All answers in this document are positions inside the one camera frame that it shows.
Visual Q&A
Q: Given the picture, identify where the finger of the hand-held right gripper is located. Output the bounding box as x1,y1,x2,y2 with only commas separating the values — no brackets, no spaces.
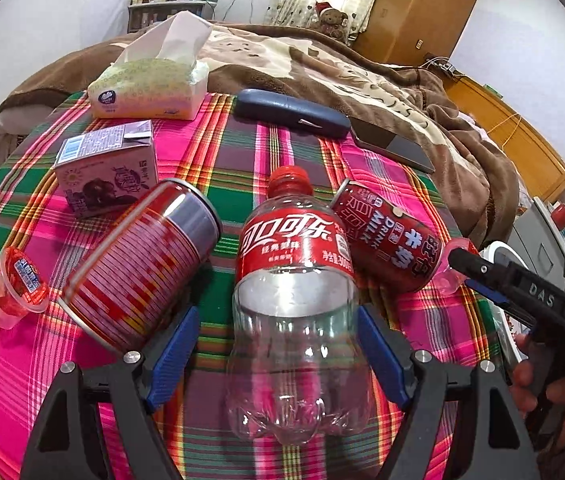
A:
448,249,515,286
465,279,533,322

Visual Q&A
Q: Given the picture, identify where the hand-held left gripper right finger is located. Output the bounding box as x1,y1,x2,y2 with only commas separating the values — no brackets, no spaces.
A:
357,306,535,480

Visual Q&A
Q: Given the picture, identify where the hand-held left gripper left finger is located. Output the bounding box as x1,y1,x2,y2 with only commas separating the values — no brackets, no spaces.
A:
20,305,200,480

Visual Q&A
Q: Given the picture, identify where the white rimmed trash bin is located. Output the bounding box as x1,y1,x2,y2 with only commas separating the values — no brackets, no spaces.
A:
479,240,530,366

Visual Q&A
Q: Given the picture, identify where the striped red can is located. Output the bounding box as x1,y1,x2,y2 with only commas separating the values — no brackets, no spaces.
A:
57,178,223,353

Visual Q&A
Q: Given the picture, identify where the red milk can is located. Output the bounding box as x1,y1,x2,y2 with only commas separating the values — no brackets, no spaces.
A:
329,177,444,294

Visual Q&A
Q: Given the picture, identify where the clear cola bottle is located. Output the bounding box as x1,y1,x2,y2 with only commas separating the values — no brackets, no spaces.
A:
225,165,373,446

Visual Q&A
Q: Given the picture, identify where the red jelly cup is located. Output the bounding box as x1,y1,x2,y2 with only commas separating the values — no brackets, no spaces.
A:
0,246,50,331

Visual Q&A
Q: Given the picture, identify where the purple milk carton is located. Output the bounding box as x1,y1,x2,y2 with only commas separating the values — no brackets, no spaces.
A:
54,120,159,218

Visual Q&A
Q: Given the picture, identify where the grey drawer cabinet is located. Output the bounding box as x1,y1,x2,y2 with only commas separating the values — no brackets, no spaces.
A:
509,195,565,263

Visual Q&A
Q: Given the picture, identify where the pink bed sheet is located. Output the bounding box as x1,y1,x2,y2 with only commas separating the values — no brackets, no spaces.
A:
462,110,494,142

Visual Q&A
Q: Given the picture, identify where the wooden headboard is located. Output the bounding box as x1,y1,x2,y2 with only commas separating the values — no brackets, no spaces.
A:
445,75,565,203

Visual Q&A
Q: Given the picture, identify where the smartphone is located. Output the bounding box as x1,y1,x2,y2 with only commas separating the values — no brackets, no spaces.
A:
348,117,436,175

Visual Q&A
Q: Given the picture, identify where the power strip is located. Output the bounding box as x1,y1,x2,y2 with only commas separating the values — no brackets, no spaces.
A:
422,55,463,78

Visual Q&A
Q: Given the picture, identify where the brown blanket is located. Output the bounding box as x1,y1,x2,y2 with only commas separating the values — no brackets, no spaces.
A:
0,22,520,251

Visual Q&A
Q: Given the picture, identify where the plaid tablecloth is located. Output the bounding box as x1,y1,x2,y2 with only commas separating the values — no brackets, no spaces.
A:
0,91,513,480

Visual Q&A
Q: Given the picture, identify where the dark blue glasses case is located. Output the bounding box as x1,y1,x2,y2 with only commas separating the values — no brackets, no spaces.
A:
234,88,351,138

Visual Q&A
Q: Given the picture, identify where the wooden wardrobe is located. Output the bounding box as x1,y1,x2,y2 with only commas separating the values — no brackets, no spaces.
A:
352,0,485,68

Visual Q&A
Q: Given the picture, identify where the tissue pack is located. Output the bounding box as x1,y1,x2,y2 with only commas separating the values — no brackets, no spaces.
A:
87,12,213,121

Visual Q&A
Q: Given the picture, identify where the teddy bear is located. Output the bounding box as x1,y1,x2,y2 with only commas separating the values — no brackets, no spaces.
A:
309,1,350,43

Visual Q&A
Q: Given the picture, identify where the cluttered shelf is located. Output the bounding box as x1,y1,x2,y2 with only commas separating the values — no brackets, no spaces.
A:
127,0,220,36

